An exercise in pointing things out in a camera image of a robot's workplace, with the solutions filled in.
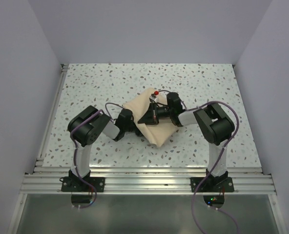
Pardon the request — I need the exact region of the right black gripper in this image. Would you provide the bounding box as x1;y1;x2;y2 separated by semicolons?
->
138;102;173;125

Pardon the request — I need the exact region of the beige cloth wrap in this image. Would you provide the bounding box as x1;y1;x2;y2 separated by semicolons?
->
123;88;179;148

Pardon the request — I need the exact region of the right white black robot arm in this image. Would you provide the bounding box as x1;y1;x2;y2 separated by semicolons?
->
138;91;238;191

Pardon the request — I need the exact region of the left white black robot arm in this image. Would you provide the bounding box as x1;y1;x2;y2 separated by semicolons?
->
67;106;143;192

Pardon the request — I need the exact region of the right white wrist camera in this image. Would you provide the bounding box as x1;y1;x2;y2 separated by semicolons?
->
149;91;159;103

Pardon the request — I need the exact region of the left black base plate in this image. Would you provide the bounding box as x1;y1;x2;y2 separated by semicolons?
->
60;175;105;193

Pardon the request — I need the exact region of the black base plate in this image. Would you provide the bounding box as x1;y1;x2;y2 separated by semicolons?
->
60;175;105;193
190;177;235;193

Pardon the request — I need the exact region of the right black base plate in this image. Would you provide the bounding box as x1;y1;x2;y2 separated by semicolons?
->
190;177;235;193

